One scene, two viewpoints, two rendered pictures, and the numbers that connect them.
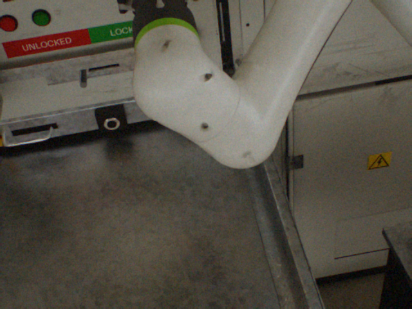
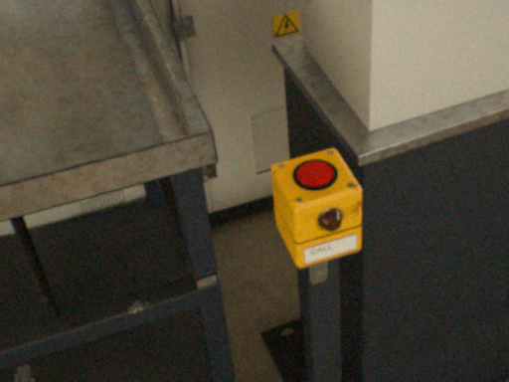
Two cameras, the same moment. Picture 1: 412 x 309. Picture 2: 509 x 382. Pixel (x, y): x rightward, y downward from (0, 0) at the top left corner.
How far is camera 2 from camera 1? 0.47 m
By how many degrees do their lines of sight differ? 8
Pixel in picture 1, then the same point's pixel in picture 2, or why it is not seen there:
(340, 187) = (247, 65)
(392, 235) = (281, 48)
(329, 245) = (247, 153)
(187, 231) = (32, 44)
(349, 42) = not seen: outside the picture
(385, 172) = not seen: hidden behind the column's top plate
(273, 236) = (136, 36)
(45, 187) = not seen: outside the picture
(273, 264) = (135, 59)
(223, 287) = (76, 85)
